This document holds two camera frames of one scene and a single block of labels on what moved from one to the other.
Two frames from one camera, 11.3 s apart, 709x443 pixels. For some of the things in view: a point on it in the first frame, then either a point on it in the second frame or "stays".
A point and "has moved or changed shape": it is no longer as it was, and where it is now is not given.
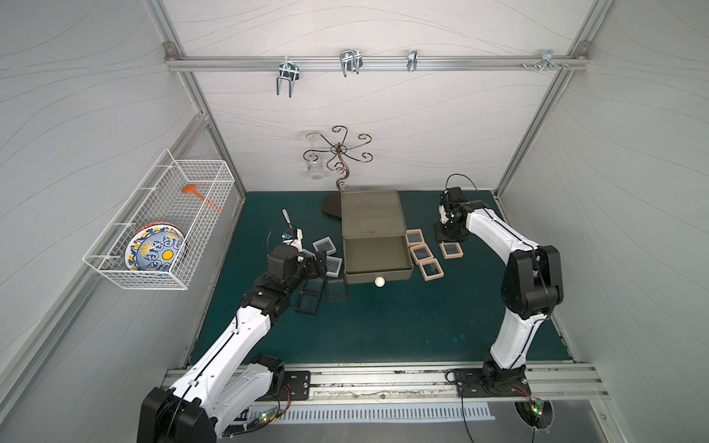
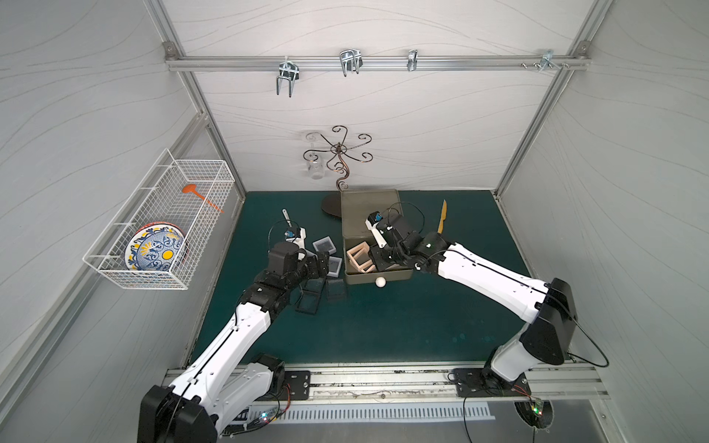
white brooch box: x=326 y=245 stays
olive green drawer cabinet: x=376 y=247 stays
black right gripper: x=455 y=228 -> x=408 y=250
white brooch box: x=332 y=266 stays
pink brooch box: x=421 y=253 has moved or changed shape
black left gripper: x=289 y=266 stays
